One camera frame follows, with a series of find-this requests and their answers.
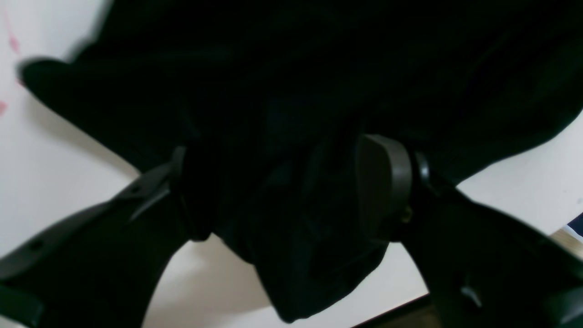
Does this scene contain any black t-shirt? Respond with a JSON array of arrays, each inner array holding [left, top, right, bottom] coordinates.
[[19, 0, 582, 323]]

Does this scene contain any red tape rectangle marking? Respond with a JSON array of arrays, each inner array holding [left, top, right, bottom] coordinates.
[[0, 2, 22, 116]]

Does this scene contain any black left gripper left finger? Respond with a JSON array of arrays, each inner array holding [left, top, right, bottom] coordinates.
[[0, 147, 212, 328]]

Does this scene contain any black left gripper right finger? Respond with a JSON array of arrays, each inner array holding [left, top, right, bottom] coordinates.
[[358, 134, 583, 328]]

